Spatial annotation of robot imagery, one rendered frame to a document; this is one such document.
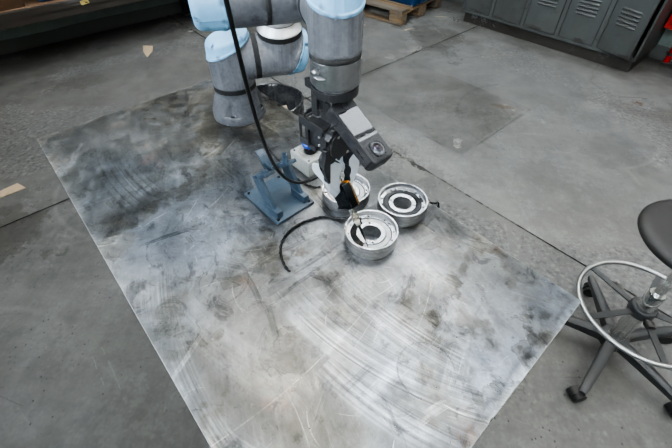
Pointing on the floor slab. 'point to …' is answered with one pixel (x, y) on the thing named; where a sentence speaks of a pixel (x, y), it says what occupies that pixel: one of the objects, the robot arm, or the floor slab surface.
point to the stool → (624, 331)
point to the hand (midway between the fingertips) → (343, 189)
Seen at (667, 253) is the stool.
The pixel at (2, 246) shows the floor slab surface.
